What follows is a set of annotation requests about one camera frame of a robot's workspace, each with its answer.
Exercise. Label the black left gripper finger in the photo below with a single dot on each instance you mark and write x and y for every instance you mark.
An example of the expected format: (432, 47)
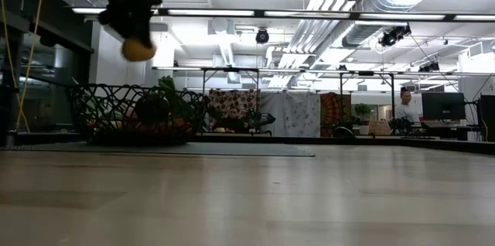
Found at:
(143, 25)
(116, 21)

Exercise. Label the yellow orange lemon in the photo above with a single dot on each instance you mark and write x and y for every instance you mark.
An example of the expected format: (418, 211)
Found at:
(137, 50)

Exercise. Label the dark green round fruit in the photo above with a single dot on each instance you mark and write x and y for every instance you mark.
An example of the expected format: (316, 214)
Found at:
(151, 110)

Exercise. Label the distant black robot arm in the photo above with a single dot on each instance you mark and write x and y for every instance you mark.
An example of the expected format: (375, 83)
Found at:
(343, 133)
(265, 118)

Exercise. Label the wicker basket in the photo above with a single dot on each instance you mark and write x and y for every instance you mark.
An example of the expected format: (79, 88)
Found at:
(381, 128)

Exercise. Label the white LED light strip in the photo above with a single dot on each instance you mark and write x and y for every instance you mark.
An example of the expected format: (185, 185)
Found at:
(305, 14)
(402, 17)
(89, 11)
(210, 12)
(475, 18)

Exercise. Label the black ceiling spotlight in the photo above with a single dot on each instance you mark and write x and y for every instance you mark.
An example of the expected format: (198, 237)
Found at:
(262, 37)

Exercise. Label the brown patterned cloth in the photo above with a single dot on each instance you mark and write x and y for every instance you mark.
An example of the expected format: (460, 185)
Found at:
(232, 99)

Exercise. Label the green potted plant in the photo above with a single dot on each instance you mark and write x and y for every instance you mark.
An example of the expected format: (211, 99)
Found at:
(362, 110)

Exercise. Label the person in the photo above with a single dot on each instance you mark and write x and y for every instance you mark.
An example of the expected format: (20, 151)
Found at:
(407, 112)
(232, 124)

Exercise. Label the orange patterned cloth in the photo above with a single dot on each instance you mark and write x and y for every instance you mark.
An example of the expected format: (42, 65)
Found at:
(330, 110)

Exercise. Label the white printed cloth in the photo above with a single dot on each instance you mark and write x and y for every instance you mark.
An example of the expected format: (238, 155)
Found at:
(294, 114)

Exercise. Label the black computer monitor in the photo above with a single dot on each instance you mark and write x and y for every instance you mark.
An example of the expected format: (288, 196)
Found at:
(488, 118)
(442, 106)

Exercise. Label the dark distant desk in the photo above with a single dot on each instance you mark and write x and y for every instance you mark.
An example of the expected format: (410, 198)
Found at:
(444, 132)

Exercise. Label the silver ventilation duct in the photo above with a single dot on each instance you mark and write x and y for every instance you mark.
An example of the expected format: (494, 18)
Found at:
(359, 35)

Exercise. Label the black ceiling camera cluster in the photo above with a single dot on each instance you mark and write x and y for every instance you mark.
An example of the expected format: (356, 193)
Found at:
(429, 68)
(390, 38)

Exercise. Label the distant black rig frame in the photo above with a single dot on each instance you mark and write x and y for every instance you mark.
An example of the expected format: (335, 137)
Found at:
(392, 95)
(232, 70)

